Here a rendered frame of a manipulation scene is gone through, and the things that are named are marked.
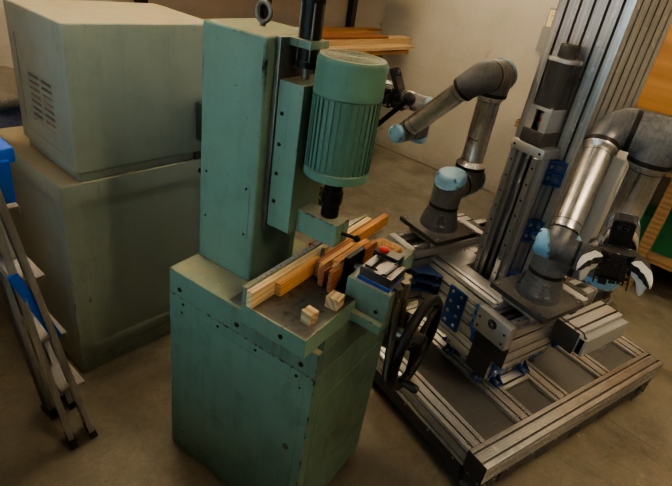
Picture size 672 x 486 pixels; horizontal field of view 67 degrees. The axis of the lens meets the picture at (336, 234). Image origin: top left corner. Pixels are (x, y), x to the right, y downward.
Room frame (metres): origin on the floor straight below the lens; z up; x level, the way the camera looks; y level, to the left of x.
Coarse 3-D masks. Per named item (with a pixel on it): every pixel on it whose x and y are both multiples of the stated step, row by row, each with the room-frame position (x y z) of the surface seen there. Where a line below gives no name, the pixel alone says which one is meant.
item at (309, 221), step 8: (304, 208) 1.30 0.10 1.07; (312, 208) 1.31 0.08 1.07; (320, 208) 1.32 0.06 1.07; (304, 216) 1.28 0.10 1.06; (312, 216) 1.27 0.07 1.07; (320, 216) 1.27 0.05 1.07; (296, 224) 1.29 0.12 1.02; (304, 224) 1.28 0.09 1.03; (312, 224) 1.26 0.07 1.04; (320, 224) 1.25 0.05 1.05; (328, 224) 1.24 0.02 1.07; (336, 224) 1.24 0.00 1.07; (344, 224) 1.26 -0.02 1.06; (304, 232) 1.28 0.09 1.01; (312, 232) 1.26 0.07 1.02; (320, 232) 1.25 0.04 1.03; (328, 232) 1.24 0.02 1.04; (336, 232) 1.23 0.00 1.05; (344, 232) 1.27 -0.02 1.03; (320, 240) 1.25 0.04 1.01; (328, 240) 1.23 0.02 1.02; (336, 240) 1.24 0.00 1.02; (344, 240) 1.28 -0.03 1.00
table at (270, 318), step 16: (304, 288) 1.15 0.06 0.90; (320, 288) 1.17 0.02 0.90; (336, 288) 1.18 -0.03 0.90; (272, 304) 1.06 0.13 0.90; (288, 304) 1.07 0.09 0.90; (304, 304) 1.08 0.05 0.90; (320, 304) 1.09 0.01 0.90; (352, 304) 1.13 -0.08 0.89; (240, 320) 1.04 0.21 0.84; (256, 320) 1.02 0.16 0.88; (272, 320) 1.00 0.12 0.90; (288, 320) 1.01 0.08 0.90; (320, 320) 1.03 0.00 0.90; (336, 320) 1.06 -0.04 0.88; (352, 320) 1.12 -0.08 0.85; (368, 320) 1.10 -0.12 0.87; (272, 336) 0.99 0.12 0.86; (288, 336) 0.97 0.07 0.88; (304, 336) 0.96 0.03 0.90; (320, 336) 1.00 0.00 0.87; (304, 352) 0.94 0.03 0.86
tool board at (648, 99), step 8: (664, 40) 3.84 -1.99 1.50; (664, 48) 3.83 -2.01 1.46; (664, 56) 3.82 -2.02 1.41; (656, 64) 3.84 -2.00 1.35; (664, 64) 3.81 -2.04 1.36; (656, 72) 3.82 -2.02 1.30; (664, 72) 3.79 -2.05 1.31; (648, 80) 3.84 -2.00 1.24; (656, 80) 3.81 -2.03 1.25; (664, 80) 3.78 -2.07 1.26; (648, 88) 3.83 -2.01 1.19; (656, 88) 3.80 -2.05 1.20; (664, 88) 3.77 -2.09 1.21; (640, 96) 3.84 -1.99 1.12; (648, 96) 3.81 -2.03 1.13; (656, 96) 3.78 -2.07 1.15; (664, 96) 3.76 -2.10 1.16; (640, 104) 3.83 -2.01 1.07; (648, 104) 3.80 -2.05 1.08; (656, 104) 3.77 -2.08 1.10; (664, 104) 3.74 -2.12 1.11; (664, 112) 3.73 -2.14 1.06
